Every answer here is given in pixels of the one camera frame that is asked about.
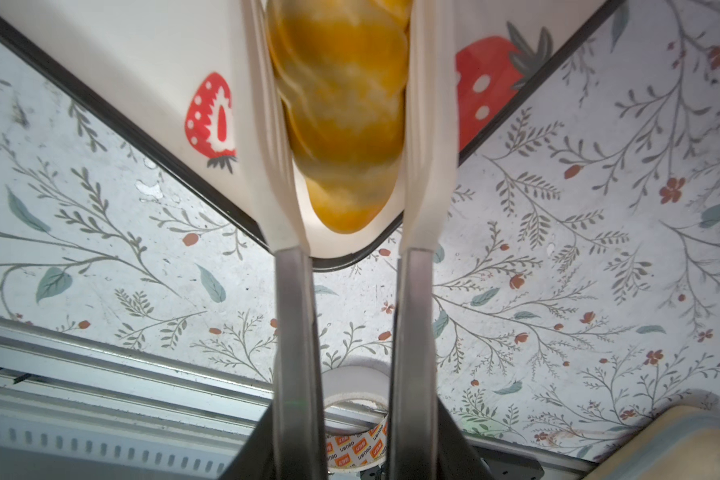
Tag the white spatula right gripper right finger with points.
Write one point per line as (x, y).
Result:
(431, 157)

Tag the white spatula right gripper left finger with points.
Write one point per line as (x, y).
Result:
(298, 414)

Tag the striped croissant bread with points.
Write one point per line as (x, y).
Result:
(341, 69)

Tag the strawberry print bread tray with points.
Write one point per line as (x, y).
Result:
(147, 69)

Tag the clear tape roll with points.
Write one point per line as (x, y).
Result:
(356, 401)

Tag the beige brush block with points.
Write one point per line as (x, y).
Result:
(682, 443)

